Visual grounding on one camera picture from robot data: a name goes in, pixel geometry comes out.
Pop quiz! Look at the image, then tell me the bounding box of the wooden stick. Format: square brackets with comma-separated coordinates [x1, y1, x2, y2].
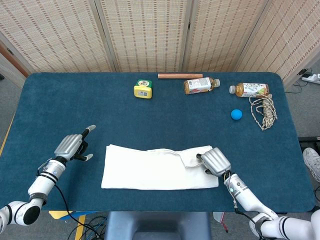
[157, 73, 204, 80]

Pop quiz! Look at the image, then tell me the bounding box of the brown wooden door frame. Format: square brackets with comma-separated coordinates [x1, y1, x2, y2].
[0, 39, 32, 78]

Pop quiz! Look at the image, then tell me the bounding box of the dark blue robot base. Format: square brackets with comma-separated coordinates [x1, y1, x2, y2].
[104, 211, 213, 240]

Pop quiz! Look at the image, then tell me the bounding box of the white T-shirt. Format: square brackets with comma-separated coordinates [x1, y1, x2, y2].
[100, 144, 220, 191]

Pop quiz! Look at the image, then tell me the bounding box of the tea bottle white green label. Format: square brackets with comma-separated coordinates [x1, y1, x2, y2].
[229, 82, 270, 99]

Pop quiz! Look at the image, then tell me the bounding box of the white sneaker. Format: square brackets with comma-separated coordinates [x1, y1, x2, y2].
[302, 147, 320, 182]

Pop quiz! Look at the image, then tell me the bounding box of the teal blue table cloth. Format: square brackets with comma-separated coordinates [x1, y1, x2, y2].
[0, 71, 316, 213]

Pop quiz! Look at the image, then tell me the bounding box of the yellow green square box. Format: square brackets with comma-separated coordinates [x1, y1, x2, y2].
[133, 79, 154, 100]

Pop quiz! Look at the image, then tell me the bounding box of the blue ball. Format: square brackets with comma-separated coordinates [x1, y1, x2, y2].
[230, 108, 244, 122]

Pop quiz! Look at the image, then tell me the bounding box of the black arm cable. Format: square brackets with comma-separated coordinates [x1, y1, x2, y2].
[53, 183, 111, 240]

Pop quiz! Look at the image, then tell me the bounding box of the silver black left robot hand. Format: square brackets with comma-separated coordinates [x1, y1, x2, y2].
[53, 124, 97, 162]

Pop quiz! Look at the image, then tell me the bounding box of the black chair base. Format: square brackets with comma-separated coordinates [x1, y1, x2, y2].
[298, 136, 320, 151]

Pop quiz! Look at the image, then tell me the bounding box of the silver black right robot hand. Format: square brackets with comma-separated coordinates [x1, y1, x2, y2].
[196, 147, 232, 178]

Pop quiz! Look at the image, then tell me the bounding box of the white power strip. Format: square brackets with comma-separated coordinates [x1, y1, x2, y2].
[301, 72, 320, 85]

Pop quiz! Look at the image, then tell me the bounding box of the red white plastic bag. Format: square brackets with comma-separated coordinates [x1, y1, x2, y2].
[213, 211, 229, 233]

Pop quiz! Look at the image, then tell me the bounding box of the beige braided rope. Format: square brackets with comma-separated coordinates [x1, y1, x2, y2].
[249, 93, 278, 131]

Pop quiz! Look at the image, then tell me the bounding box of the woven bamboo screen panel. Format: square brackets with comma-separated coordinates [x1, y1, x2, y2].
[0, 0, 118, 73]
[236, 0, 320, 90]
[94, 0, 192, 73]
[183, 0, 272, 73]

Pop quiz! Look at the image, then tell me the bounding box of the tea bottle orange label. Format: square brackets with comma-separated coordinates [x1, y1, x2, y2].
[183, 76, 221, 96]

